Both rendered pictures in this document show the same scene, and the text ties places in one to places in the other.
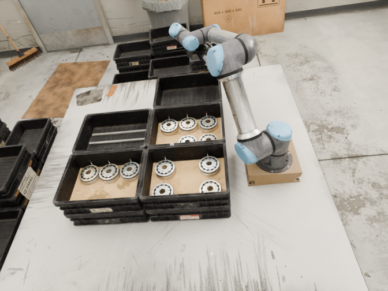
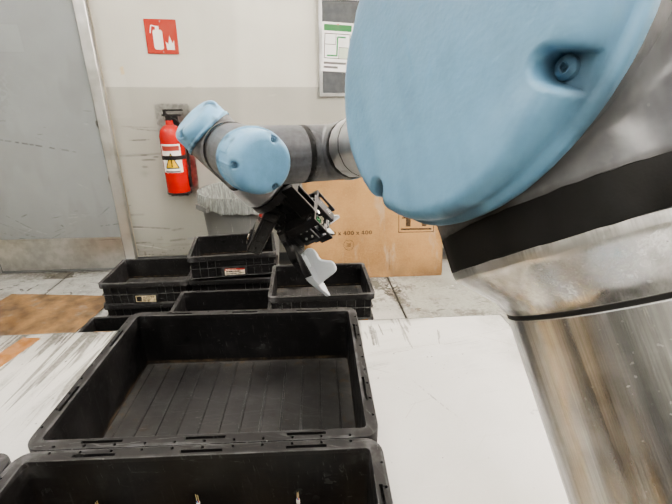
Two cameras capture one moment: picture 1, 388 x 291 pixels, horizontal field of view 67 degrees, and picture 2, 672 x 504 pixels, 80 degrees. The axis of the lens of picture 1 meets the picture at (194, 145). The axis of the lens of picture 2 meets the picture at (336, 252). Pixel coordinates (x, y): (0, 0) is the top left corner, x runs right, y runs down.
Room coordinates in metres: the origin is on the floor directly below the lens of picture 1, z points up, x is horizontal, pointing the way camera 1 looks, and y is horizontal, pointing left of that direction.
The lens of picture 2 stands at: (0.91, -0.08, 1.30)
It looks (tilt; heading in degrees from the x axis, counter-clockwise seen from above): 22 degrees down; 348
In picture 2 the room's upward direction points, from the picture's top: straight up
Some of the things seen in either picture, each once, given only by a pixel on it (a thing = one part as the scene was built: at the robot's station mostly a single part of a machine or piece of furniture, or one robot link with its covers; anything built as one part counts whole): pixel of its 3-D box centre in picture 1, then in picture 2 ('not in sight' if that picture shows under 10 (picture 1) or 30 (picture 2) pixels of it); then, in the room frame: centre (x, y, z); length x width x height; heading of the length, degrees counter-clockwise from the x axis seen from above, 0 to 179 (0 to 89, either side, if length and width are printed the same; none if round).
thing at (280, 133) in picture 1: (276, 137); not in sight; (0.89, -0.39, 0.96); 0.13 x 0.12 x 0.14; 109
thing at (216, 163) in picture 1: (209, 164); not in sight; (0.88, -0.06, 0.86); 0.10 x 0.10 x 0.01
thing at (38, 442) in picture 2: (187, 89); (230, 367); (1.42, -0.03, 0.92); 0.40 x 0.30 x 0.02; 81
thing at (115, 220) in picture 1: (112, 193); not in sight; (0.89, 0.46, 0.76); 0.40 x 0.30 x 0.12; 81
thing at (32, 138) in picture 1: (36, 149); not in sight; (1.82, 1.31, 0.31); 0.40 x 0.30 x 0.34; 173
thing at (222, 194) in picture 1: (184, 170); not in sight; (0.83, 0.06, 0.92); 0.40 x 0.30 x 0.02; 81
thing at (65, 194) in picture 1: (105, 182); not in sight; (0.89, 0.46, 0.87); 0.40 x 0.30 x 0.11; 81
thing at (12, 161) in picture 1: (13, 185); not in sight; (1.42, 1.37, 0.37); 0.40 x 0.30 x 0.45; 173
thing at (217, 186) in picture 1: (210, 189); not in sight; (0.74, -0.03, 0.86); 0.10 x 0.10 x 0.01
